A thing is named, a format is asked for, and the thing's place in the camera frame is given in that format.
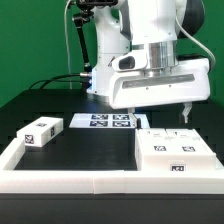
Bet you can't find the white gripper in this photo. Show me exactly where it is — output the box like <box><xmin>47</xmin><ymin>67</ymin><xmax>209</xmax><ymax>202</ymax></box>
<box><xmin>109</xmin><ymin>58</ymin><xmax>210</xmax><ymax>129</ymax></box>

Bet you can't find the white cabinet door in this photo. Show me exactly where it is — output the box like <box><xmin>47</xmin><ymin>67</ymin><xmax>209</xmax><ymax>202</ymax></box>
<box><xmin>135</xmin><ymin>128</ymin><xmax>180</xmax><ymax>157</ymax></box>
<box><xmin>166</xmin><ymin>129</ymin><xmax>215</xmax><ymax>156</ymax></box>

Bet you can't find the white cabinet body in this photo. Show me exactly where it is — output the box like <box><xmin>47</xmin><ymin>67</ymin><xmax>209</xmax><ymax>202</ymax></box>
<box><xmin>134</xmin><ymin>128</ymin><xmax>218</xmax><ymax>173</ymax></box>

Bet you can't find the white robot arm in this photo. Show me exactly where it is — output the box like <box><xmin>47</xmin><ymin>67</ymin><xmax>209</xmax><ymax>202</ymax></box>
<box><xmin>88</xmin><ymin>0</ymin><xmax>216</xmax><ymax>120</ymax></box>

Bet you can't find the white cabinet top block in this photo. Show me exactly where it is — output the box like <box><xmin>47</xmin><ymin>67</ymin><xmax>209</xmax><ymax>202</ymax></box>
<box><xmin>17</xmin><ymin>117</ymin><xmax>63</xmax><ymax>147</ymax></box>

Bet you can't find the white marker sheet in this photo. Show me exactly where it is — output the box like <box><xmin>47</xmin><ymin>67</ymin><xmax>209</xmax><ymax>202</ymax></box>
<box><xmin>69</xmin><ymin>113</ymin><xmax>151</xmax><ymax>130</ymax></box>

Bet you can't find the white U-shaped fence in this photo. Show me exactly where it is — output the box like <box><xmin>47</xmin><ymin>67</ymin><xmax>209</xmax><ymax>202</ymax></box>
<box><xmin>0</xmin><ymin>138</ymin><xmax>224</xmax><ymax>194</ymax></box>

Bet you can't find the black cable bundle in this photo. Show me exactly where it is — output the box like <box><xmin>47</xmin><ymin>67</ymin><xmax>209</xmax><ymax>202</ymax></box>
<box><xmin>29</xmin><ymin>72</ymin><xmax>92</xmax><ymax>90</ymax></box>

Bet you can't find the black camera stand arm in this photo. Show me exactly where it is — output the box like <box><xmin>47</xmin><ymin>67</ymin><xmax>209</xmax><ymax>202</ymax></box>
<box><xmin>72</xmin><ymin>0</ymin><xmax>118</xmax><ymax>72</ymax></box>

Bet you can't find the white cable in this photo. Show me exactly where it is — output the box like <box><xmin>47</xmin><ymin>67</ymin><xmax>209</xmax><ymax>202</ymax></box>
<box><xmin>63</xmin><ymin>0</ymin><xmax>74</xmax><ymax>90</ymax></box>

